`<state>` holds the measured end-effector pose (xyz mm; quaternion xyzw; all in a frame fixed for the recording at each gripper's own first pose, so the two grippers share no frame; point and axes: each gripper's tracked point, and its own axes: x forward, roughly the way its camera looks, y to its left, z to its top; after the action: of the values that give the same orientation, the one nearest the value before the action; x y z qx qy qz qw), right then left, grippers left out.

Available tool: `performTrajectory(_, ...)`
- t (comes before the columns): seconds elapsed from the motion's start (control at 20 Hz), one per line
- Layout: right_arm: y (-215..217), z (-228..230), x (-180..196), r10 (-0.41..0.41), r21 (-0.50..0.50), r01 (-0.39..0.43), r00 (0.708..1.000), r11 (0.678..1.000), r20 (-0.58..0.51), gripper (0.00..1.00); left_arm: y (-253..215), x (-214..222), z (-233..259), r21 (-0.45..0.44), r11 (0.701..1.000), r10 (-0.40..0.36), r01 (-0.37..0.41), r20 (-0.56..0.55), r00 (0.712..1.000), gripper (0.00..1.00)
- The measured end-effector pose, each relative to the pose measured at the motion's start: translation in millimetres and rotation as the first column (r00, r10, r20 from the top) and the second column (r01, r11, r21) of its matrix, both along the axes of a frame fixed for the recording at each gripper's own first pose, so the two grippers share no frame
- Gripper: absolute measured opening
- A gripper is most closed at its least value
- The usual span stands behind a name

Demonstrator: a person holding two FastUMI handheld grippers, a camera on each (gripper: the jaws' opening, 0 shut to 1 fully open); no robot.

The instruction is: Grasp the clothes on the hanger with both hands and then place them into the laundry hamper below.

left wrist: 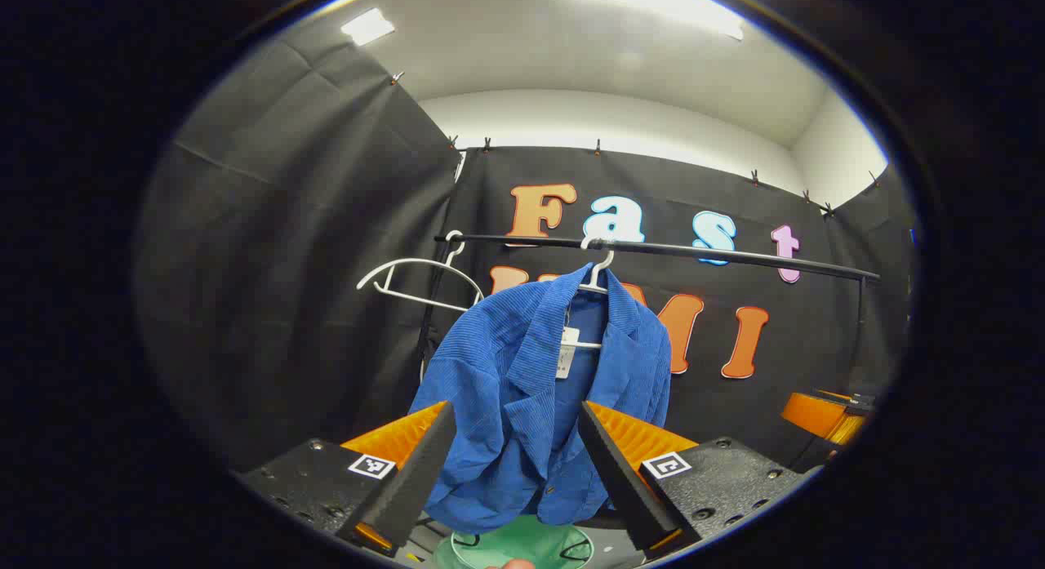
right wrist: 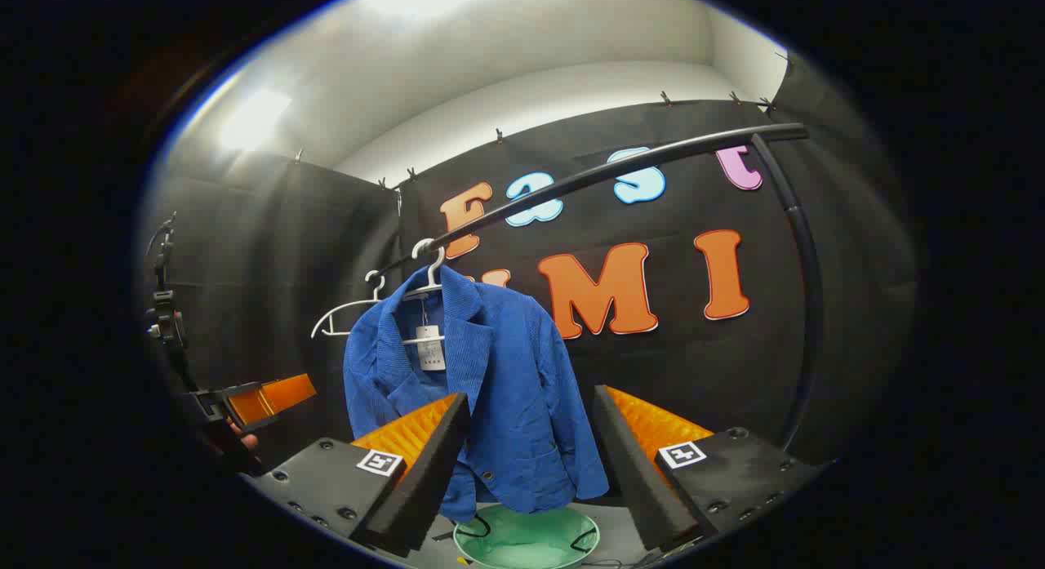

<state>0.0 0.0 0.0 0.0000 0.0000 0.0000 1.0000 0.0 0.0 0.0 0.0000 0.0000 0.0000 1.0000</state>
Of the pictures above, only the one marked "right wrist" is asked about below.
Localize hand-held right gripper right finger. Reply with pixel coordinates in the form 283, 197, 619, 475
592, 384, 827, 553

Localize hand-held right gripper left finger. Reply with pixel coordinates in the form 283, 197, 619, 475
245, 392, 473, 558

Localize green laundry hamper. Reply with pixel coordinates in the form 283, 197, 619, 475
451, 504, 601, 569

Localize blue corduroy jacket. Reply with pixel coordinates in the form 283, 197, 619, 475
343, 263, 611, 525

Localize white plastic clothes hanger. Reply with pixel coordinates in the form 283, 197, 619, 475
310, 269, 389, 341
400, 238, 448, 345

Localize black metal clothes rack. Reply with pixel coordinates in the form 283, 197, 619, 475
376, 122, 825, 451

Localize plain black backdrop cloth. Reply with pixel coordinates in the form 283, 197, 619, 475
139, 153, 405, 472

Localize white paper garment tag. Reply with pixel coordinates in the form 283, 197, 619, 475
415, 324, 447, 372

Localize small ceiling light panel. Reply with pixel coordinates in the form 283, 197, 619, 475
219, 87, 293, 152

